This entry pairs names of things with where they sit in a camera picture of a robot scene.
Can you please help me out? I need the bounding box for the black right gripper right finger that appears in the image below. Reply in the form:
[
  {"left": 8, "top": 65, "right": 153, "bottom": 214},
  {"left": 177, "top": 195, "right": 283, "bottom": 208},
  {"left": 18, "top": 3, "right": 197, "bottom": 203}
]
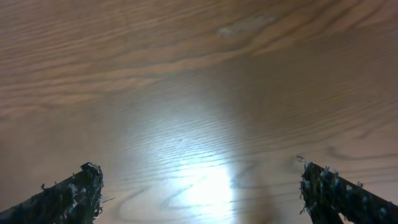
[{"left": 296, "top": 156, "right": 397, "bottom": 224}]

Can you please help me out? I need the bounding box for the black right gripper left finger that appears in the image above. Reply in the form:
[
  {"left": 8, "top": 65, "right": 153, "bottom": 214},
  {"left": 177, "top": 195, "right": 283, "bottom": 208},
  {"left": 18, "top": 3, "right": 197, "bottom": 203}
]
[{"left": 1, "top": 162, "right": 103, "bottom": 224}]

